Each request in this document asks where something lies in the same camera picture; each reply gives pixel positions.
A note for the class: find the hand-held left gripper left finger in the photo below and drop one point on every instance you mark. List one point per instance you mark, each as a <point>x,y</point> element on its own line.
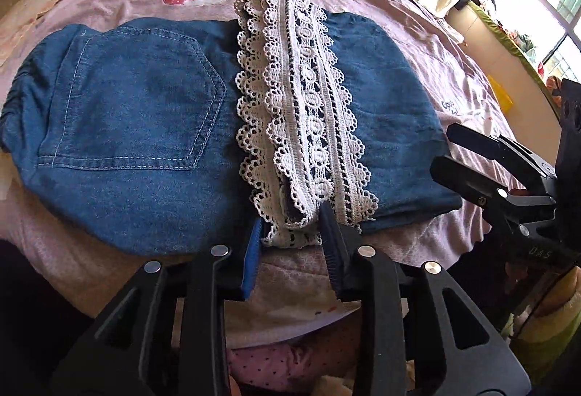
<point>252,269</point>

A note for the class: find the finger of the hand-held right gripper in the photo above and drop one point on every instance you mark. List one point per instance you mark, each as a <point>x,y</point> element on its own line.
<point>490,201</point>
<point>499,151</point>

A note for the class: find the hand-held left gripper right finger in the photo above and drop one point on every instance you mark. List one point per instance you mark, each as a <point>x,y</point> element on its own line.
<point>333,260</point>

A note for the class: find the blue denim shorts with lace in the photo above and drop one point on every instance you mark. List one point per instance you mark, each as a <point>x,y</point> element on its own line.
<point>136,114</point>

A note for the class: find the pink polka dot pajama pants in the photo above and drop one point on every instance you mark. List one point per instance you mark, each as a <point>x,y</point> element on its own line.
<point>281,362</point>

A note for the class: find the yellow box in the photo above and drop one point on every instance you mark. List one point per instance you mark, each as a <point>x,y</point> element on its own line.
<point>500,93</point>

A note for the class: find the yellow green fuzzy cloth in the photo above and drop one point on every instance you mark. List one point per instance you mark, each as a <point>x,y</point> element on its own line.
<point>556,323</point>

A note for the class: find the pink bedsheet with strawberry print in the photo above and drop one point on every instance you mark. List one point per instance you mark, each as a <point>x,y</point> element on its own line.
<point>408,15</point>

